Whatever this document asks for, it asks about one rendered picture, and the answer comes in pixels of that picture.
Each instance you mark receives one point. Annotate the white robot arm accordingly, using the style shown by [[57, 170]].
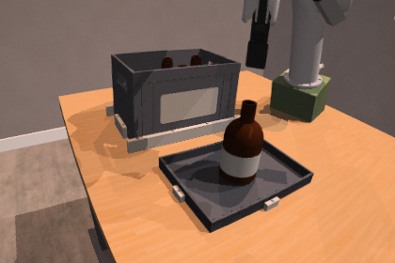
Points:
[[307, 39]]

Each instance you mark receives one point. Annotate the dark grey crate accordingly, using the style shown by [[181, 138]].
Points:
[[160, 100]]

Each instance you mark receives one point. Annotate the brown glass bottle with white label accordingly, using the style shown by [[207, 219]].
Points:
[[242, 145]]

